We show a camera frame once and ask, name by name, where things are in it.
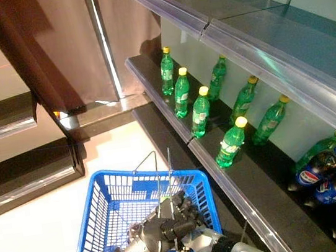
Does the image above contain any grey metal base ledge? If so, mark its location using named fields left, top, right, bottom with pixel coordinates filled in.
left=54, top=90, right=157, bottom=145

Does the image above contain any chrome vertical post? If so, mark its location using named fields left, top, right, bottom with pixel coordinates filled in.
left=83, top=0, right=125, bottom=104

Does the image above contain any dark brown side panel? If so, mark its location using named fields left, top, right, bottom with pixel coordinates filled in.
left=0, top=0, right=89, bottom=125

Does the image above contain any dark store shelf unit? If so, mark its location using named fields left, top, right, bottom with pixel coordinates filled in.
left=123, top=27, right=336, bottom=252

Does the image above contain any black low display shelf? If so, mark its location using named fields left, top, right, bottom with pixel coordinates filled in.
left=0, top=135, right=91, bottom=213

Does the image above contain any green soda bottle yellow cap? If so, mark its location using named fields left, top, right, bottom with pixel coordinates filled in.
left=168, top=66, right=195, bottom=120
left=185, top=84, right=216, bottom=140
left=210, top=115, right=254, bottom=169
left=156, top=45, right=179, bottom=97

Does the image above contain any grey shelf board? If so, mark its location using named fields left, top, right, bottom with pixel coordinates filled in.
left=125, top=0, right=336, bottom=133

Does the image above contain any blue plastic shopping basket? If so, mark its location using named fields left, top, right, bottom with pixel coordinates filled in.
left=65, top=154, right=226, bottom=252

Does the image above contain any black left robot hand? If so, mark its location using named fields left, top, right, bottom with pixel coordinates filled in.
left=135, top=187, right=205, bottom=252

